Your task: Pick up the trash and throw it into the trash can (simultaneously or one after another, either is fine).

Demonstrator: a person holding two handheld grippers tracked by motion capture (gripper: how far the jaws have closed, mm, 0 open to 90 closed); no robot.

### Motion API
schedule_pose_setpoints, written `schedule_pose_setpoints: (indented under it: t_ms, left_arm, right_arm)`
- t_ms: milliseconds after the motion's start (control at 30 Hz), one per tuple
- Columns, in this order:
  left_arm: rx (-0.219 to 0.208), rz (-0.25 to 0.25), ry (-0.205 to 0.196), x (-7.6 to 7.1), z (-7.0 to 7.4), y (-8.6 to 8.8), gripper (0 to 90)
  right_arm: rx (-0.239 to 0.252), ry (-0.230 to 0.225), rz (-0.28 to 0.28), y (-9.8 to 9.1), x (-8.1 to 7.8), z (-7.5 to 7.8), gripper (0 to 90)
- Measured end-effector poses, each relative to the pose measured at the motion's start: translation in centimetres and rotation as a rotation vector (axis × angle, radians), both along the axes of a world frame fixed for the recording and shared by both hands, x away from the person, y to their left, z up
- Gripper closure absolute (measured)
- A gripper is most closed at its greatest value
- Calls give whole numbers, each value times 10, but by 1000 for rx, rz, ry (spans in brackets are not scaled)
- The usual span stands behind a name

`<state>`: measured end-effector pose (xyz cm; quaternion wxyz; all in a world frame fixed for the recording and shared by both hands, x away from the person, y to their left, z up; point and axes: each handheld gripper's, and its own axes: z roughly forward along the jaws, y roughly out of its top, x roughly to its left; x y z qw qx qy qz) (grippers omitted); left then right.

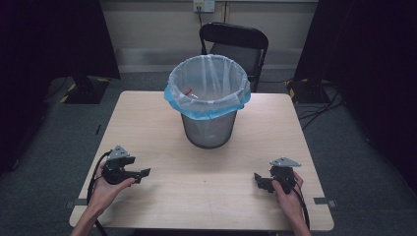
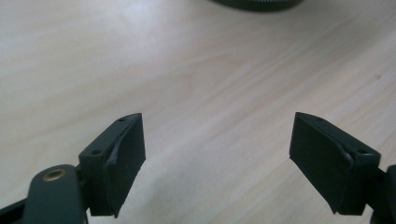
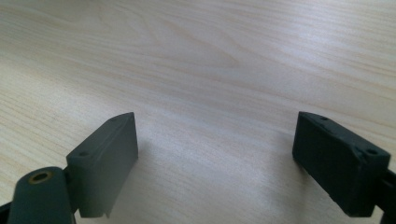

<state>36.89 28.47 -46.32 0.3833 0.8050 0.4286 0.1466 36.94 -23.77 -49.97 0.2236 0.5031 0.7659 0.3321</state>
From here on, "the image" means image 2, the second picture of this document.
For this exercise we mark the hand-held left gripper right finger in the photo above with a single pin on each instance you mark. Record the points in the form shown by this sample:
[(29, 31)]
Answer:
[(330, 161)]

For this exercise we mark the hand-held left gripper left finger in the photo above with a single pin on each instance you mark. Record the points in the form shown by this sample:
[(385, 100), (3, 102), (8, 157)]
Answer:
[(118, 168)]

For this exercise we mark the dark round ribbed object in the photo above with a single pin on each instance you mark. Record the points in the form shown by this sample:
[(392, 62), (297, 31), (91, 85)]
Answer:
[(257, 3)]

